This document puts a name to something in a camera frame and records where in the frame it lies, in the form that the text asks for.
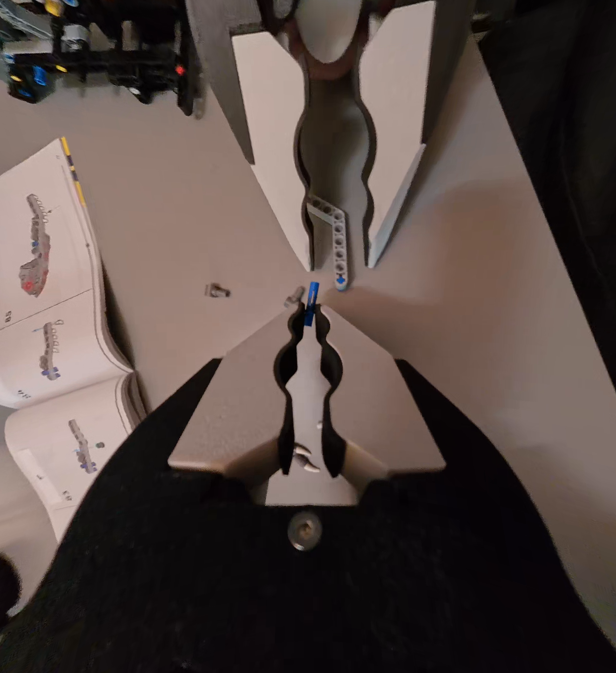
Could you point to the open instruction booklet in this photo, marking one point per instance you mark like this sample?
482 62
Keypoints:
50 342

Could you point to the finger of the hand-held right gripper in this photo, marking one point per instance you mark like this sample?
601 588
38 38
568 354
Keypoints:
397 105
265 131

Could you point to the small grey toy connector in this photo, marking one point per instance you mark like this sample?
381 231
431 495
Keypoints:
217 291
294 297

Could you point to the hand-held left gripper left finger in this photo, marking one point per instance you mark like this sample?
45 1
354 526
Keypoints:
229 415

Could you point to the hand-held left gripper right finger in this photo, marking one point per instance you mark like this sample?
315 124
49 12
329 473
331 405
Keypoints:
386 415

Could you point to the blue toy axle pin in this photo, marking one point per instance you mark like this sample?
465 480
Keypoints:
313 294

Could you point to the toy truck model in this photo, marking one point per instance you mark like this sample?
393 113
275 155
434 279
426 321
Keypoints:
129 68

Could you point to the grey angled toy beam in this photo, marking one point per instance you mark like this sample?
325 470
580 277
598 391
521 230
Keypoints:
341 242

